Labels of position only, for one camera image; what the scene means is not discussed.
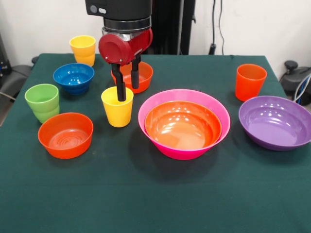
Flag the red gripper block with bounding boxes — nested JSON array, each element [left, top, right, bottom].
[[98, 28, 154, 102]]

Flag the yellow plastic cup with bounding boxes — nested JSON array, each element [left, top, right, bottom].
[[69, 35, 96, 67], [101, 86, 135, 128]]

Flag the large orange plastic bowl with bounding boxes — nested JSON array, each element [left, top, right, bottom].
[[144, 100, 223, 150]]

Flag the large pink plastic bowl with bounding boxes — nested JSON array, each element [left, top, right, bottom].
[[138, 88, 231, 161]]

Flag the small orange plastic bowl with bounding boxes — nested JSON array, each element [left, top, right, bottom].
[[37, 112, 94, 160], [111, 61, 154, 94]]

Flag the blue plastic bowl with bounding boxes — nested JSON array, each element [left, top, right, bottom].
[[52, 63, 95, 96]]

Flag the black column stand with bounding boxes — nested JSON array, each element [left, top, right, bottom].
[[152, 0, 197, 55]]

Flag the green plastic cup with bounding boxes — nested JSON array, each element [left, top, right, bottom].
[[24, 83, 60, 124]]

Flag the black chair base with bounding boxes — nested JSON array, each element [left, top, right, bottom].
[[0, 64, 32, 98], [279, 60, 311, 102]]

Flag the dark green table cloth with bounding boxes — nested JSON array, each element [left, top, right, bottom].
[[0, 53, 311, 233]]

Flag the orange plastic cup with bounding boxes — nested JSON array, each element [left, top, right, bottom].
[[235, 64, 268, 102]]

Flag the purple plastic bowl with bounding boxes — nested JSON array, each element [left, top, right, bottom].
[[238, 95, 311, 151]]

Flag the black hanging wall cable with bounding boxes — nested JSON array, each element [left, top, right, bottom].
[[209, 0, 225, 56]]

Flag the tangle of floor cables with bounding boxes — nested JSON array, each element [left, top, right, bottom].
[[294, 74, 311, 105]]

